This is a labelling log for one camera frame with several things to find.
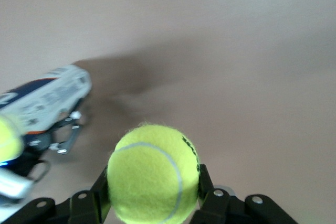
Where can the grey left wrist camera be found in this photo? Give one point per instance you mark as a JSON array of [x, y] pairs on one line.
[[13, 184]]

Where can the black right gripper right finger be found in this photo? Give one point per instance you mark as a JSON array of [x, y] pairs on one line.
[[218, 208]]

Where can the brown table mat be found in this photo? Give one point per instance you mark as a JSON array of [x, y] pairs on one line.
[[236, 51]]

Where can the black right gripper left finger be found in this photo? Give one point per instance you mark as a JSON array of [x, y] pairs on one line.
[[86, 208]]

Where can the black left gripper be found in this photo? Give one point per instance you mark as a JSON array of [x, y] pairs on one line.
[[36, 142]]

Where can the yellow-green tennis ball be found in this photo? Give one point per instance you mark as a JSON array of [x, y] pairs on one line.
[[147, 176]]

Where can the clear Wilson tennis ball can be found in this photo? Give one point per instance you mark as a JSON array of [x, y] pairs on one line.
[[47, 98]]

